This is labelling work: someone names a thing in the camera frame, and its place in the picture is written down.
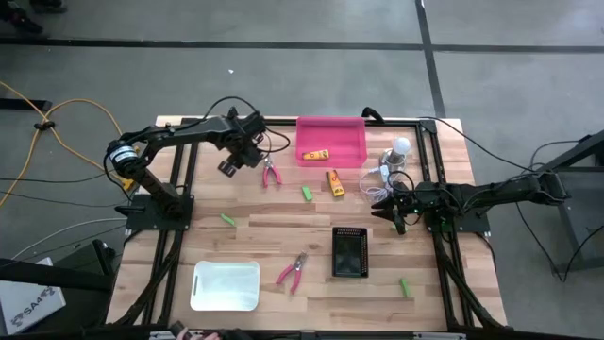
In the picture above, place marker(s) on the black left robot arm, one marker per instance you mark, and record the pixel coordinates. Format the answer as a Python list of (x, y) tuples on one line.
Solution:
[(189, 134)]

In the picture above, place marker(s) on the white printed box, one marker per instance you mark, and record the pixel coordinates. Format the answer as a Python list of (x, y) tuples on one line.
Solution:
[(33, 302)]

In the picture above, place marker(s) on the black stand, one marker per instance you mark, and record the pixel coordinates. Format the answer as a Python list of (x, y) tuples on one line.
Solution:
[(47, 278)]

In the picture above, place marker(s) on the silver bracket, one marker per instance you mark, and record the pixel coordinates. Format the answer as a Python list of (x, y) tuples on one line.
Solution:
[(439, 336), (165, 335)]

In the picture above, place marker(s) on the white light bulb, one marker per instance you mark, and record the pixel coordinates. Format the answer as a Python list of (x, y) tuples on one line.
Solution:
[(402, 145)]

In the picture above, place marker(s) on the black floor bar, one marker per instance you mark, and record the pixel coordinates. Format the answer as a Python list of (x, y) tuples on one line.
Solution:
[(23, 105)]

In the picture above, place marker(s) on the black aluminium table frame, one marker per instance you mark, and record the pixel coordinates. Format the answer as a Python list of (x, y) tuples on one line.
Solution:
[(401, 124)]

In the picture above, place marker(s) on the black handheld device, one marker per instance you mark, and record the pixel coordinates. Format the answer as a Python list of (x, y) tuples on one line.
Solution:
[(178, 328)]

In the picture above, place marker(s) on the right arm's gripper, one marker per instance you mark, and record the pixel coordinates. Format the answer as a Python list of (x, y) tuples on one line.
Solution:
[(411, 203)]

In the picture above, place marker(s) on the white plastic bin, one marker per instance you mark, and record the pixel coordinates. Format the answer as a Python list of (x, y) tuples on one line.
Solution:
[(226, 285)]

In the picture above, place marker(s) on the pink translucent plastic bin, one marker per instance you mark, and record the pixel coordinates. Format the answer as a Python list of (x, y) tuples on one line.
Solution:
[(340, 134)]

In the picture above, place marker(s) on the person's foot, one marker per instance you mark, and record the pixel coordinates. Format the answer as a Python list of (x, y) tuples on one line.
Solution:
[(21, 21)]

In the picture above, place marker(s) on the black perforated plastic basket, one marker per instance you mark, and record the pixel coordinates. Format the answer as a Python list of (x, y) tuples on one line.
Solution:
[(349, 252)]

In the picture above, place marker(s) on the person's hand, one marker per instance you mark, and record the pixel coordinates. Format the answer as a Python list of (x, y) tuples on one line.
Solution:
[(210, 336)]

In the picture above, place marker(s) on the yellow glue tube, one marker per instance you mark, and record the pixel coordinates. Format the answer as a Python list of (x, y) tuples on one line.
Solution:
[(315, 155), (335, 183)]

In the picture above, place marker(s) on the left arm's gripper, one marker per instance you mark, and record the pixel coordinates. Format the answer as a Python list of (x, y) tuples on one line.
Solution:
[(245, 137)]

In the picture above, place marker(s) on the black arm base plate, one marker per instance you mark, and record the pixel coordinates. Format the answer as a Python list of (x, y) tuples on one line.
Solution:
[(472, 225), (141, 219)]

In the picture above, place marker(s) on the black frame clamp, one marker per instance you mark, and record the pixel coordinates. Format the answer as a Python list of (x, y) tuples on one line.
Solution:
[(373, 113), (232, 111)]

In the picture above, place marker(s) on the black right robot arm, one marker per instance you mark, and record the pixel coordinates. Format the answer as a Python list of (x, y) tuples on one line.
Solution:
[(495, 191)]

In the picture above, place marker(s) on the black side table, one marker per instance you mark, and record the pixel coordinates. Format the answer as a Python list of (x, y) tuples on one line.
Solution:
[(571, 226)]

